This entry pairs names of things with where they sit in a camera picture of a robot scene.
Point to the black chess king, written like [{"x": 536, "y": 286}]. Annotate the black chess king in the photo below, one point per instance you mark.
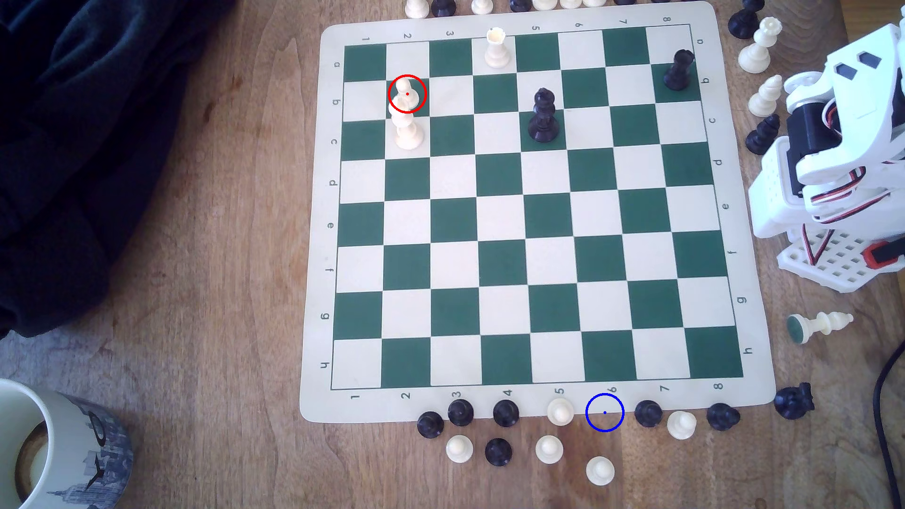
[{"x": 544, "y": 120}]

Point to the white chess queen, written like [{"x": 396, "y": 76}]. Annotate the white chess queen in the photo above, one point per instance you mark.
[{"x": 756, "y": 55}]

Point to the white mug with skyline print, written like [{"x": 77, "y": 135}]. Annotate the white mug with skyline print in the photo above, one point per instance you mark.
[{"x": 78, "y": 452}]

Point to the dark navy cloth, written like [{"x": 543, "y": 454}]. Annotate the dark navy cloth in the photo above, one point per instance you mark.
[{"x": 85, "y": 141}]

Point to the black chess piece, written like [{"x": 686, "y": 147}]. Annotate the black chess piece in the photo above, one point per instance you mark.
[{"x": 521, "y": 4}]

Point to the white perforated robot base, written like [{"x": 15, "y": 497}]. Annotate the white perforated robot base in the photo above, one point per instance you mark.
[{"x": 841, "y": 265}]

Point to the white chess bishop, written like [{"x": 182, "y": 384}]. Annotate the white chess bishop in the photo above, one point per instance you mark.
[
  {"x": 409, "y": 133},
  {"x": 824, "y": 325},
  {"x": 765, "y": 99}
]

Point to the black chess bishop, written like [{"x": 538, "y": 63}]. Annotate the black chess bishop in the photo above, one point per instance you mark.
[{"x": 762, "y": 138}]

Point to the red clamp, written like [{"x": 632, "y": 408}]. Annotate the red clamp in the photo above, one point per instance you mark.
[{"x": 884, "y": 254}]

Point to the black chess pawn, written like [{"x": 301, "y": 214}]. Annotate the black chess pawn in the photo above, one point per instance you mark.
[
  {"x": 430, "y": 425},
  {"x": 647, "y": 413},
  {"x": 505, "y": 413},
  {"x": 460, "y": 412},
  {"x": 722, "y": 417},
  {"x": 744, "y": 25},
  {"x": 498, "y": 452}
]

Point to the white chess pawn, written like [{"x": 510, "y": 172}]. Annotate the white chess pawn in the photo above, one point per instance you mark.
[
  {"x": 599, "y": 471},
  {"x": 548, "y": 449},
  {"x": 459, "y": 449},
  {"x": 404, "y": 87},
  {"x": 561, "y": 411},
  {"x": 681, "y": 425}
]

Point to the black chess rook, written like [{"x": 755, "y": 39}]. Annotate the black chess rook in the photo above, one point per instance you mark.
[{"x": 679, "y": 71}]

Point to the green and cream chess mat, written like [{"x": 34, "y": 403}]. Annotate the green and cream chess mat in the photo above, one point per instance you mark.
[{"x": 502, "y": 261}]

